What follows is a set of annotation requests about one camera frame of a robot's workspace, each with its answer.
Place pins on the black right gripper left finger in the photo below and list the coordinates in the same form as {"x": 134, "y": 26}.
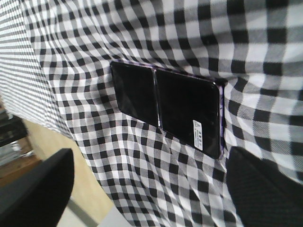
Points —
{"x": 39, "y": 197}

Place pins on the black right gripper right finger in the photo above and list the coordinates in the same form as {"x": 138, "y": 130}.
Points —
{"x": 263, "y": 196}

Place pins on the black foldable phone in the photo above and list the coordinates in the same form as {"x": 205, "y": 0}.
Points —
{"x": 189, "y": 108}

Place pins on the black white checkered bedsheet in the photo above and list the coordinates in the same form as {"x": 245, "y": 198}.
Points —
{"x": 55, "y": 58}

